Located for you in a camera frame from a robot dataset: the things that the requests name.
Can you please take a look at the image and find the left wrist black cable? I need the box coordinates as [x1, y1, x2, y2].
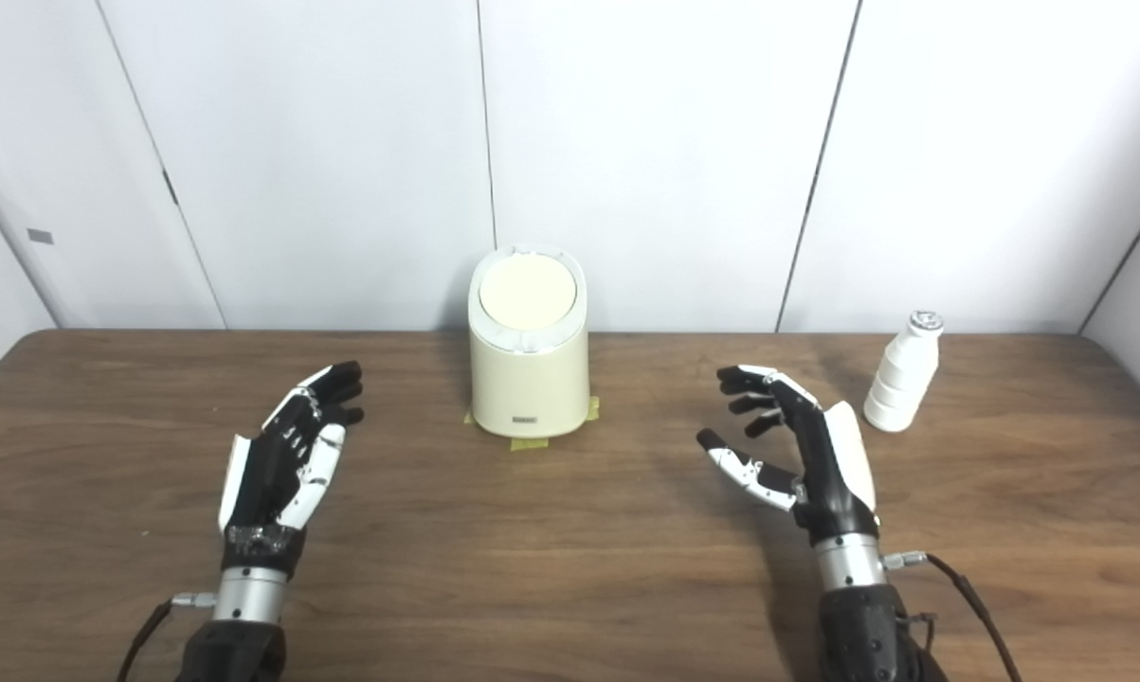
[117, 593, 218, 682]

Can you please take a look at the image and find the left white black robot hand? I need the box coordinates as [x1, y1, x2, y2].
[217, 361, 366, 579]

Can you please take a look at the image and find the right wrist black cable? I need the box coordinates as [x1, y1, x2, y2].
[880, 551, 1023, 682]

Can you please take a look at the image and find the cream-colored bin body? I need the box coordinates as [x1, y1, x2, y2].
[467, 244, 591, 439]

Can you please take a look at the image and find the small white plastic bottle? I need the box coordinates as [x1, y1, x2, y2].
[863, 311, 945, 433]

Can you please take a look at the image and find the cream round bin lid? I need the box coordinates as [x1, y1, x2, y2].
[479, 256, 580, 332]

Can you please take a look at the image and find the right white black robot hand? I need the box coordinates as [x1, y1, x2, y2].
[697, 365, 881, 548]

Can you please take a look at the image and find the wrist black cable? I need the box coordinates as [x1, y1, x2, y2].
[117, 593, 218, 682]
[880, 551, 1023, 682]

